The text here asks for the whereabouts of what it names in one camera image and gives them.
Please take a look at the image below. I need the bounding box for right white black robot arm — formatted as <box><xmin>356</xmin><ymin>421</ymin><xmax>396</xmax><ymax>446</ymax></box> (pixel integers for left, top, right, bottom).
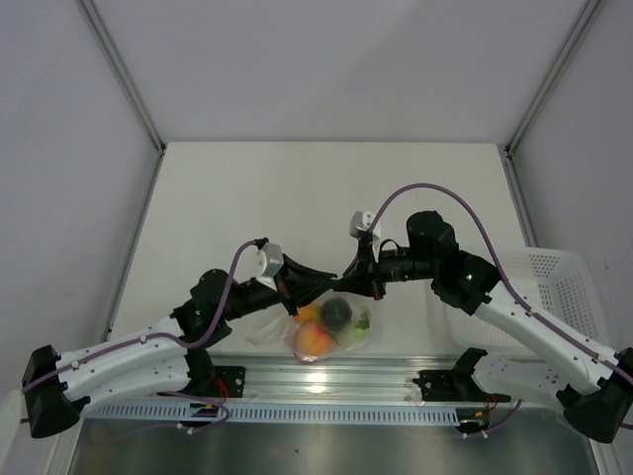
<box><xmin>337</xmin><ymin>212</ymin><xmax>632</xmax><ymax>443</ymax></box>

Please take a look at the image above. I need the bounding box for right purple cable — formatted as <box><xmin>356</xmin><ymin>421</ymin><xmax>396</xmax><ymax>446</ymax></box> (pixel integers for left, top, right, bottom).
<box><xmin>368</xmin><ymin>182</ymin><xmax>633</xmax><ymax>436</ymax></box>

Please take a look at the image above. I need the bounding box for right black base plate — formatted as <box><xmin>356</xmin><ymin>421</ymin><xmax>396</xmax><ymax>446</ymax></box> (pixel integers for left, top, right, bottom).
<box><xmin>412</xmin><ymin>369</ymin><xmax>511</xmax><ymax>403</ymax></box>

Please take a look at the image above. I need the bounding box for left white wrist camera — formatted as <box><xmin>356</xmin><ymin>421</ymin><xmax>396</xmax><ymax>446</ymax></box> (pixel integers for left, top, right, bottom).
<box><xmin>256</xmin><ymin>242</ymin><xmax>284</xmax><ymax>290</ymax></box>

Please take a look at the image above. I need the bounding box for aluminium corner post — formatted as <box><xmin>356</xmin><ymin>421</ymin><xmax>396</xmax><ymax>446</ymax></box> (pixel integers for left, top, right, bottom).
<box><xmin>73</xmin><ymin>0</ymin><xmax>167</xmax><ymax>154</ymax></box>
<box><xmin>504</xmin><ymin>0</ymin><xmax>607</xmax><ymax>159</ymax></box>

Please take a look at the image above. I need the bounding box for purple cable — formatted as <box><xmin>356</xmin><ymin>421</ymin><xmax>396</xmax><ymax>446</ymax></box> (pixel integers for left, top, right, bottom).
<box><xmin>368</xmin><ymin>182</ymin><xmax>633</xmax><ymax>436</ymax></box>
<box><xmin>22</xmin><ymin>237</ymin><xmax>266</xmax><ymax>436</ymax></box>

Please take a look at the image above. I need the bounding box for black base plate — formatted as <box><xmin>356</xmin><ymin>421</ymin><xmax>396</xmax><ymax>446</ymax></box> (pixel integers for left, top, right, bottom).
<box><xmin>196</xmin><ymin>366</ymin><xmax>246</xmax><ymax>400</ymax></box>
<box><xmin>412</xmin><ymin>369</ymin><xmax>511</xmax><ymax>403</ymax></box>

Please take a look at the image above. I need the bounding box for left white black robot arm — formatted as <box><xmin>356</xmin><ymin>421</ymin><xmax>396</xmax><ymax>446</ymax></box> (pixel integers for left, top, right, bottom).
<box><xmin>22</xmin><ymin>256</ymin><xmax>338</xmax><ymax>438</ymax></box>

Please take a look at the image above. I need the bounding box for right aluminium corner post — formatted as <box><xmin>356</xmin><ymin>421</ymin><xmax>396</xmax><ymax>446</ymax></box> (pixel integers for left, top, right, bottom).
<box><xmin>504</xmin><ymin>0</ymin><xmax>607</xmax><ymax>159</ymax></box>

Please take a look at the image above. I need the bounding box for dark purple fruit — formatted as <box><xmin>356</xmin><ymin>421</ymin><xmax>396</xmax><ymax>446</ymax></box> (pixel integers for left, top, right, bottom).
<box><xmin>320</xmin><ymin>297</ymin><xmax>352</xmax><ymax>332</ymax></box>

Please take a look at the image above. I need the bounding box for white perforated plastic basket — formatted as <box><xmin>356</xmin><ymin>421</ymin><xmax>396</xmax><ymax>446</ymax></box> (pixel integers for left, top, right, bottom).
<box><xmin>441</xmin><ymin>246</ymin><xmax>609</xmax><ymax>359</ymax></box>

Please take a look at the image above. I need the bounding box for green orange mango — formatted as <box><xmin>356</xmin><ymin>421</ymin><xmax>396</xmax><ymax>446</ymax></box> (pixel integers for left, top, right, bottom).
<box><xmin>293</xmin><ymin>303</ymin><xmax>321</xmax><ymax>325</ymax></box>

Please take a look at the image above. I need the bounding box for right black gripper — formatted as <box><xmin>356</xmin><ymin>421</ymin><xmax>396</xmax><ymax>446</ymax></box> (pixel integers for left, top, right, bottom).
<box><xmin>332</xmin><ymin>239</ymin><xmax>437</xmax><ymax>302</ymax></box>

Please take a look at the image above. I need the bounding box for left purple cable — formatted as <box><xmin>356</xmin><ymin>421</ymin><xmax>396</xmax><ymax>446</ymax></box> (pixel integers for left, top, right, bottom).
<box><xmin>22</xmin><ymin>237</ymin><xmax>266</xmax><ymax>436</ymax></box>

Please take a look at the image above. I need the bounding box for left aluminium corner post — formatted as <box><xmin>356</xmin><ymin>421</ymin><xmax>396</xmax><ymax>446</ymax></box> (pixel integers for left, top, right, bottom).
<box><xmin>73</xmin><ymin>0</ymin><xmax>167</xmax><ymax>154</ymax></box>

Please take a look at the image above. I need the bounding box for aluminium rail frame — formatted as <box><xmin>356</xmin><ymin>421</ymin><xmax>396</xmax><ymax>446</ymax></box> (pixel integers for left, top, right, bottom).
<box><xmin>66</xmin><ymin>353</ymin><xmax>607</xmax><ymax>408</ymax></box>

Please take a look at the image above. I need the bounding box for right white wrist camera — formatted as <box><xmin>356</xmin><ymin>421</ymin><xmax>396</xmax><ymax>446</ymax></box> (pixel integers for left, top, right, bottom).
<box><xmin>348</xmin><ymin>211</ymin><xmax>382</xmax><ymax>244</ymax></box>

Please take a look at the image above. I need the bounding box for white slotted cable duct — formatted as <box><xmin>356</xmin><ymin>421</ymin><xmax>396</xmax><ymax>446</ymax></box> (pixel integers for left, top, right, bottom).
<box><xmin>87</xmin><ymin>400</ymin><xmax>460</xmax><ymax>427</ymax></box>

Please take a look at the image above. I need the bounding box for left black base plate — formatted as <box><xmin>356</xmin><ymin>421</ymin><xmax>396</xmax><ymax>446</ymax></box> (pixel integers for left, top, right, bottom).
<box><xmin>196</xmin><ymin>366</ymin><xmax>246</xmax><ymax>400</ymax></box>

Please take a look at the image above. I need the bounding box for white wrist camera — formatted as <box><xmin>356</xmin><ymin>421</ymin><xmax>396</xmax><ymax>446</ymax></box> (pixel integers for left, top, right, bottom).
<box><xmin>256</xmin><ymin>242</ymin><xmax>284</xmax><ymax>290</ymax></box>
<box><xmin>348</xmin><ymin>211</ymin><xmax>382</xmax><ymax>244</ymax></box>

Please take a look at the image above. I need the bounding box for clear zip top bag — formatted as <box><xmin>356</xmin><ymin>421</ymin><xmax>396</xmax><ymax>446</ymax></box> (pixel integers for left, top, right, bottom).
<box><xmin>245</xmin><ymin>291</ymin><xmax>382</xmax><ymax>363</ymax></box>

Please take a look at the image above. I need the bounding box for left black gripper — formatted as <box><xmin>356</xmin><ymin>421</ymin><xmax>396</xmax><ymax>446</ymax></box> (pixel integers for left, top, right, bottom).
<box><xmin>222</xmin><ymin>253</ymin><xmax>339</xmax><ymax>322</ymax></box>

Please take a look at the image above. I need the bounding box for orange peach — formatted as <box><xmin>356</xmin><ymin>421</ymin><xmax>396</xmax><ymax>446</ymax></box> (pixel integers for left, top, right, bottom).
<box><xmin>295</xmin><ymin>323</ymin><xmax>333</xmax><ymax>357</ymax></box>

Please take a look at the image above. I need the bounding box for green leafy vegetable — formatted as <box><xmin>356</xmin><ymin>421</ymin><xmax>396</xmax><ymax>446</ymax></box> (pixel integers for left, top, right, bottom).
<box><xmin>351</xmin><ymin>310</ymin><xmax>371</xmax><ymax>338</ymax></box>

